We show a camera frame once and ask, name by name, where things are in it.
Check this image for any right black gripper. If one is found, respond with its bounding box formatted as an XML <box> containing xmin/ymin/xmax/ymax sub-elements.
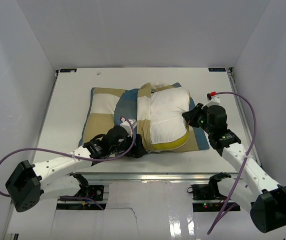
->
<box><xmin>183</xmin><ymin>103</ymin><xmax>214</xmax><ymax>135</ymax></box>

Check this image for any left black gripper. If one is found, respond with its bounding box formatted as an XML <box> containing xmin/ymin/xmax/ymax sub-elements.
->
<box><xmin>110</xmin><ymin>133</ymin><xmax>146</xmax><ymax>158</ymax></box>

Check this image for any white pillow with yellow edge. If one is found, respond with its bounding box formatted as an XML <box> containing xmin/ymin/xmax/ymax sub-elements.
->
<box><xmin>150</xmin><ymin>85</ymin><xmax>190</xmax><ymax>153</ymax></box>

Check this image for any blue beige checkered pillowcase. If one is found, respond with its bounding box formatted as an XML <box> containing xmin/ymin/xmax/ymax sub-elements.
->
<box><xmin>79</xmin><ymin>82</ymin><xmax>209</xmax><ymax>152</ymax></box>

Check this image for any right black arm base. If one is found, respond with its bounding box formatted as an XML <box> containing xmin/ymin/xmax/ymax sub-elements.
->
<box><xmin>187</xmin><ymin>172</ymin><xmax>231</xmax><ymax>213</ymax></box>

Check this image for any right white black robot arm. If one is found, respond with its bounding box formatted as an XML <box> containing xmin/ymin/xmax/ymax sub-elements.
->
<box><xmin>182</xmin><ymin>103</ymin><xmax>286</xmax><ymax>233</ymax></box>

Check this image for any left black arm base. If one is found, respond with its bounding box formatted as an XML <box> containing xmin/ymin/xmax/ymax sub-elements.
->
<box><xmin>57</xmin><ymin>173</ymin><xmax>106</xmax><ymax>211</ymax></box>

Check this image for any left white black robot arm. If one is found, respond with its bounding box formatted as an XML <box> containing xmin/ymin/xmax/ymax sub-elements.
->
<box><xmin>5</xmin><ymin>125</ymin><xmax>147</xmax><ymax>213</ymax></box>

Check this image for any right blue corner label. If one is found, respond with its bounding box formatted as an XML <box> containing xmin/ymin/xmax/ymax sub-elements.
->
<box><xmin>208</xmin><ymin>67</ymin><xmax>226</xmax><ymax>72</ymax></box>

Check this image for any blue corner label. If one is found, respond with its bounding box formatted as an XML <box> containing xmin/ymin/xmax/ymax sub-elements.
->
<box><xmin>208</xmin><ymin>67</ymin><xmax>226</xmax><ymax>72</ymax></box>
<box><xmin>59</xmin><ymin>68</ymin><xmax>77</xmax><ymax>73</ymax></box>

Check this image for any left blue corner label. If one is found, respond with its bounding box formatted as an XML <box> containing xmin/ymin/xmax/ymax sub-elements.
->
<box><xmin>59</xmin><ymin>68</ymin><xmax>77</xmax><ymax>73</ymax></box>

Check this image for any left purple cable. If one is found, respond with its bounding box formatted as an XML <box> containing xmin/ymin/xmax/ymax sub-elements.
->
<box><xmin>0</xmin><ymin>116</ymin><xmax>136</xmax><ymax>211</ymax></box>

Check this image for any purple cable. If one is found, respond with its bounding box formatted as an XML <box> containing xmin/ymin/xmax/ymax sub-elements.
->
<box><xmin>0</xmin><ymin>116</ymin><xmax>136</xmax><ymax>211</ymax></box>
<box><xmin>207</xmin><ymin>91</ymin><xmax>257</xmax><ymax>235</ymax></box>

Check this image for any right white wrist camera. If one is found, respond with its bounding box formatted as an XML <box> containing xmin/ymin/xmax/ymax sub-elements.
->
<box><xmin>206</xmin><ymin>91</ymin><xmax>220</xmax><ymax>107</ymax></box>

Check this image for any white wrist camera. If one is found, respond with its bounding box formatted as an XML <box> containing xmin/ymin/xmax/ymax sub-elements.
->
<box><xmin>120</xmin><ymin>117</ymin><xmax>137</xmax><ymax>135</ymax></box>
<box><xmin>206</xmin><ymin>91</ymin><xmax>220</xmax><ymax>107</ymax></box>

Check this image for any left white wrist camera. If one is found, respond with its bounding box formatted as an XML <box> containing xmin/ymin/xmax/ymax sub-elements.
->
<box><xmin>120</xmin><ymin>117</ymin><xmax>137</xmax><ymax>135</ymax></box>

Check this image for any aluminium frame rail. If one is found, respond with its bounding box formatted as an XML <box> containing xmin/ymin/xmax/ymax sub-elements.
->
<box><xmin>67</xmin><ymin>172</ymin><xmax>263</xmax><ymax>183</ymax></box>

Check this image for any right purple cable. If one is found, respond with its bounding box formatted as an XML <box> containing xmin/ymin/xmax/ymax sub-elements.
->
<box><xmin>207</xmin><ymin>91</ymin><xmax>257</xmax><ymax>235</ymax></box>

